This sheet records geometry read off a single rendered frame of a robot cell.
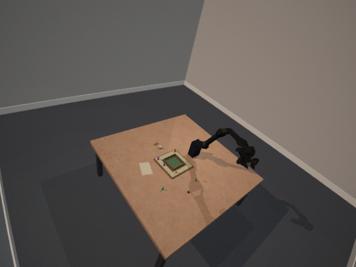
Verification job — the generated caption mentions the beige flat rectangular sheet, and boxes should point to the beige flat rectangular sheet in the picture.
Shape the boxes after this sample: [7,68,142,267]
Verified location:
[139,162,153,175]

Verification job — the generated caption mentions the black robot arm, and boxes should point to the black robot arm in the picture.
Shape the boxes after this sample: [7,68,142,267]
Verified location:
[193,128,256,159]

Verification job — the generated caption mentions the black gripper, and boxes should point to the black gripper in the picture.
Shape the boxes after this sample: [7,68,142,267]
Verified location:
[236,155,259,169]

